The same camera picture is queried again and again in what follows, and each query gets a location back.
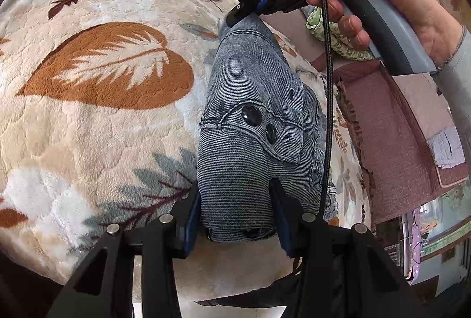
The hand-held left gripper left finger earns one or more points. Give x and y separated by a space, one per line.
192 229

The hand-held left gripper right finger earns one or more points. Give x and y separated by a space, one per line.
282 229

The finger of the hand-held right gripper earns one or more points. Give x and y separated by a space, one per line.
235 14

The grey-blue denim pants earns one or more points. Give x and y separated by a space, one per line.
239 170

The person's right hand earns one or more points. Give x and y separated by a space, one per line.
415 9

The green patterned cloth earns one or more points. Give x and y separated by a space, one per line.
318 25

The cream leaf-print blanket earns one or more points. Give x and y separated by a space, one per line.
92 141

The purple plastic object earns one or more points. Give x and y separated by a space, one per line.
415 244

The pale lilac cloth patch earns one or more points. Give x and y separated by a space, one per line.
447 148

